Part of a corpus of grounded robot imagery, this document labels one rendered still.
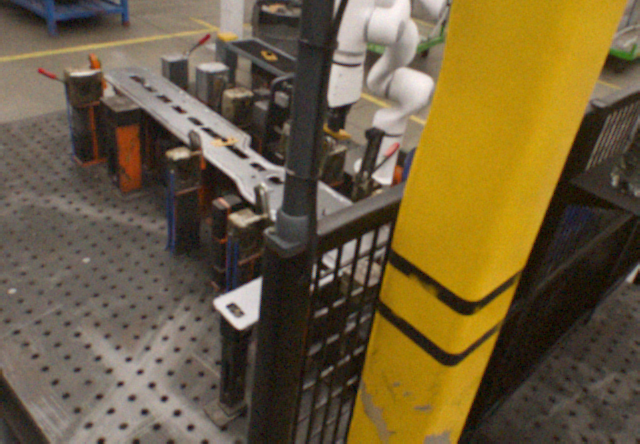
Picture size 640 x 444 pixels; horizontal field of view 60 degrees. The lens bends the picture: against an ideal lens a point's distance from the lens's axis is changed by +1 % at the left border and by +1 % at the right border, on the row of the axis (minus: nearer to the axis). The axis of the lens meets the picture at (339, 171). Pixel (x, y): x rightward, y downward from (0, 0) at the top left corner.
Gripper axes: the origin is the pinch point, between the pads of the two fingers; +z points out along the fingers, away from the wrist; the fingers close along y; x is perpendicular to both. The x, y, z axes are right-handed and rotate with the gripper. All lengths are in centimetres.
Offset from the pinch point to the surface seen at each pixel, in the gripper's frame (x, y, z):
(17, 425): -46, 69, 105
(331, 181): -15.2, -17.9, 30.6
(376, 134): 0.5, -15.4, 6.9
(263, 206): -4.2, 17.0, 20.9
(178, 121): -66, 4, 27
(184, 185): -38, 19, 33
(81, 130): -103, 22, 43
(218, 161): -37.9, 7.6, 27.5
